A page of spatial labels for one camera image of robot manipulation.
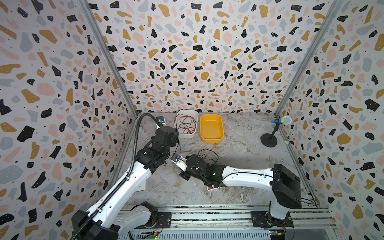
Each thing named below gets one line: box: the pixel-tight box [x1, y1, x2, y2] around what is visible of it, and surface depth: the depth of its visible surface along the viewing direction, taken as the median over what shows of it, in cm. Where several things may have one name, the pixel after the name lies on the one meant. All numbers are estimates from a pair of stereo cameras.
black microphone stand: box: [260, 122, 282, 148], surface depth 108 cm
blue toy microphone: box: [271, 116, 293, 125], surface depth 86 cm
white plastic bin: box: [174, 109, 199, 139], surface depth 116 cm
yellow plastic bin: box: [200, 114, 225, 144], surface depth 112 cm
